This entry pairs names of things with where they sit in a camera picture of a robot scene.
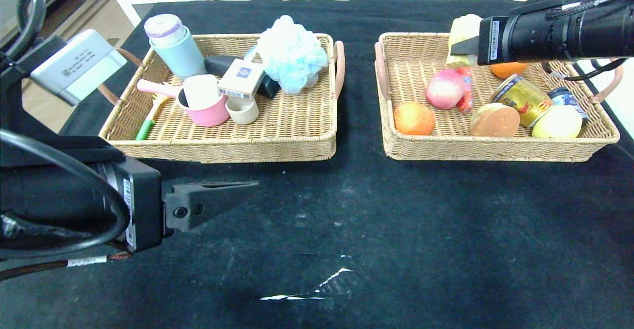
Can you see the small white paper scrap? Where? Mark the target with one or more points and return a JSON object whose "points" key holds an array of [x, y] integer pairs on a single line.
{"points": [[287, 298]]}

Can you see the wicker basket with food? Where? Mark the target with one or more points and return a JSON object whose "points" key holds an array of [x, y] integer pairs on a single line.
{"points": [[411, 76]]}

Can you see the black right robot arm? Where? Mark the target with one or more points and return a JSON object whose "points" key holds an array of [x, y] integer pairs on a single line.
{"points": [[569, 27]]}

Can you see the teal bottle with purple cap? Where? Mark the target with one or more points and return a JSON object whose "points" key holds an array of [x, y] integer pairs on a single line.
{"points": [[181, 54]]}

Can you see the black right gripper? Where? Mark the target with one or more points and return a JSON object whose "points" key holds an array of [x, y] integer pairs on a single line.
{"points": [[491, 40]]}

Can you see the brown bread bun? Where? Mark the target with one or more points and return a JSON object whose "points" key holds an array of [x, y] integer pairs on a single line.
{"points": [[494, 121]]}

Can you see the smooth tangerine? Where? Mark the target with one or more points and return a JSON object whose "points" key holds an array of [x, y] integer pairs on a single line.
{"points": [[507, 69]]}

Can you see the pink saucepan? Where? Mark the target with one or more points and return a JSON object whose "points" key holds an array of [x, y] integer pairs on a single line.
{"points": [[208, 113]]}

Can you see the yellow lemon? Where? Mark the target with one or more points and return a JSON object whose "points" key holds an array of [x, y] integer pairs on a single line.
{"points": [[557, 122]]}

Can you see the playing card box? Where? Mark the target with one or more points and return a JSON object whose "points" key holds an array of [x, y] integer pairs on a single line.
{"points": [[241, 79]]}

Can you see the yellow drink can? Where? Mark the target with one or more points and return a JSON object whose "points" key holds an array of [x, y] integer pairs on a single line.
{"points": [[522, 98]]}

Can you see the rough-skinned orange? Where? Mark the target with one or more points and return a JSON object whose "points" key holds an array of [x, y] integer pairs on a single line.
{"points": [[414, 118]]}

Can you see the small yellow block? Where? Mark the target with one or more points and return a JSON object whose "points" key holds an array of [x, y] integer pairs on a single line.
{"points": [[463, 29]]}

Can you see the red sausage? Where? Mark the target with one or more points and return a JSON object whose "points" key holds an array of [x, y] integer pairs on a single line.
{"points": [[466, 91]]}

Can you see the beige cup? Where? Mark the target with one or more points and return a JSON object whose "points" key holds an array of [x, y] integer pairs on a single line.
{"points": [[242, 111]]}

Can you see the white soap bar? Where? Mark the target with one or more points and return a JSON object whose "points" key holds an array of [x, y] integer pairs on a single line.
{"points": [[200, 91]]}

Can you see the black curved case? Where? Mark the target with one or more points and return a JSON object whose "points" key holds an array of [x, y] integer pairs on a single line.
{"points": [[218, 64]]}

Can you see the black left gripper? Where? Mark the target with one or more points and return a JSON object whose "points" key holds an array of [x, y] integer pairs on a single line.
{"points": [[141, 205]]}

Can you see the wicker basket with toiletries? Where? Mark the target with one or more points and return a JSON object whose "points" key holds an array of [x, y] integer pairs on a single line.
{"points": [[297, 121]]}

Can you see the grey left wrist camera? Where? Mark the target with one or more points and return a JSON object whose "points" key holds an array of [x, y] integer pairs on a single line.
{"points": [[77, 64]]}

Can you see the light blue bath loofah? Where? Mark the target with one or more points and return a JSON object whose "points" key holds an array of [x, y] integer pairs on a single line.
{"points": [[292, 54]]}

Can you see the blue tin can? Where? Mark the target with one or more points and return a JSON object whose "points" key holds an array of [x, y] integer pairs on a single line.
{"points": [[569, 97]]}

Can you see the pink peach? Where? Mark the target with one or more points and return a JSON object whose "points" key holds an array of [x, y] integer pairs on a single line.
{"points": [[445, 90]]}

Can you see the clear plastic film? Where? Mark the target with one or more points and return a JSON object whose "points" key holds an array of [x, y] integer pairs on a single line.
{"points": [[342, 279]]}

